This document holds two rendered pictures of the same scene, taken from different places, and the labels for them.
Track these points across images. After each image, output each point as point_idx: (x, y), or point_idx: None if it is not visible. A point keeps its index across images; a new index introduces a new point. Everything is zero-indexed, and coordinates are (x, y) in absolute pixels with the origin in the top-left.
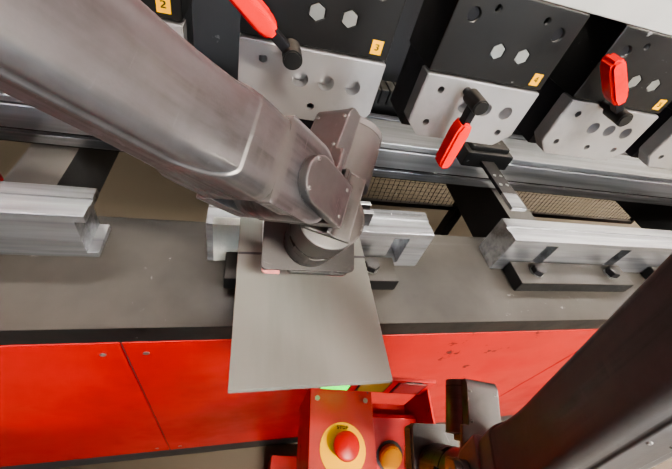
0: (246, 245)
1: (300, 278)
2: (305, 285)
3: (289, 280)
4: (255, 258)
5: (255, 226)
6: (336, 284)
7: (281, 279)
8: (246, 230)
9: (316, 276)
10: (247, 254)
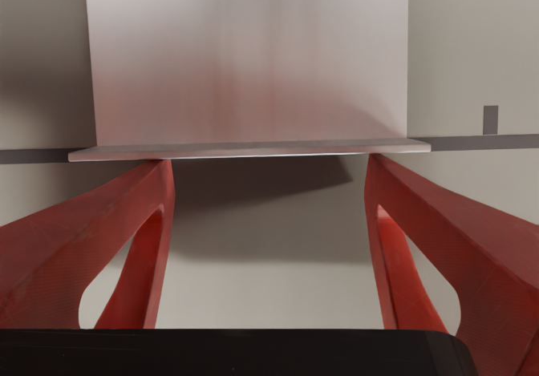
0: (18, 109)
1: (283, 283)
2: (305, 317)
3: (233, 296)
4: (71, 185)
5: None
6: (449, 305)
7: (197, 293)
8: (4, 6)
9: (359, 268)
10: (30, 165)
